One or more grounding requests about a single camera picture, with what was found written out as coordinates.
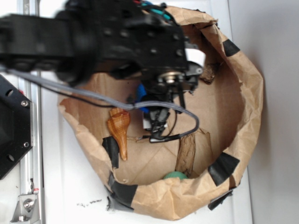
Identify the blue felt ball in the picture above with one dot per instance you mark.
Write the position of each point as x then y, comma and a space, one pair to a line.
140, 93

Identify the brown rock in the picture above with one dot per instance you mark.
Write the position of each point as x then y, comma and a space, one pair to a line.
209, 72

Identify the orange conch shell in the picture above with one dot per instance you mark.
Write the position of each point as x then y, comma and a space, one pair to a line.
118, 126

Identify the brown paper bag enclosure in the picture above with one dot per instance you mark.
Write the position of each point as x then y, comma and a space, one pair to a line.
214, 158

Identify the metal corner bracket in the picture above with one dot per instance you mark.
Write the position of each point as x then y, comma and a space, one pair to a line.
27, 210

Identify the green felt ball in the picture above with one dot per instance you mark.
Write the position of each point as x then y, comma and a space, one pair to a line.
175, 174

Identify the aluminium extrusion rail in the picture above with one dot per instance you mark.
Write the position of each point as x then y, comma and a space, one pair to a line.
31, 165

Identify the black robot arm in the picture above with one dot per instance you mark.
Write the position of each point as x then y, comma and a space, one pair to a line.
127, 39

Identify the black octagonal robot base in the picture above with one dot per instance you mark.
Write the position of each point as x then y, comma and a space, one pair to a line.
15, 126

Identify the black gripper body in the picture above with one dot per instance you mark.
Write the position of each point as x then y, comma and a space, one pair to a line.
165, 89

